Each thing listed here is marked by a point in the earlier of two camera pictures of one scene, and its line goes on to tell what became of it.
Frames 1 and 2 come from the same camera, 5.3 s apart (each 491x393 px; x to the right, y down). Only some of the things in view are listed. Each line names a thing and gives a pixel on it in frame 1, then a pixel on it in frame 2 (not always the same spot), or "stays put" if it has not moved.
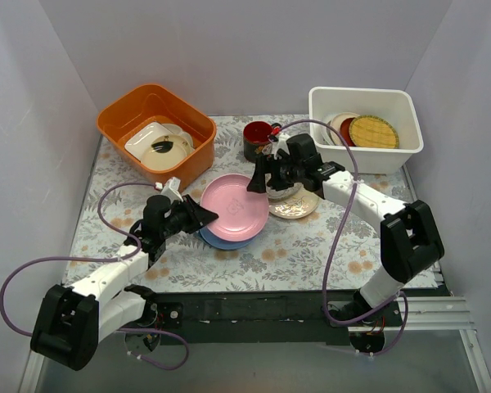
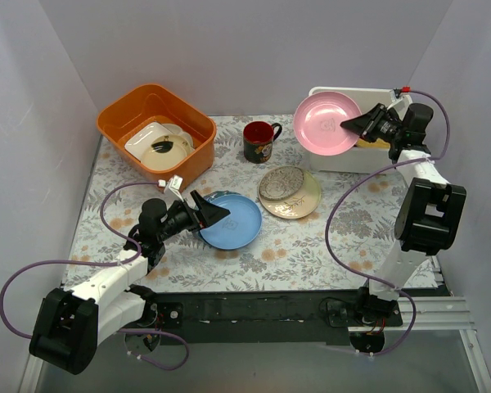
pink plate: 241,214 -> 317,119
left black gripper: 189,214 stays put
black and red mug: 256,135 stays put
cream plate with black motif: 165,151 stays put
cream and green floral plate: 298,205 stays put
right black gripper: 268,173 -> 374,123
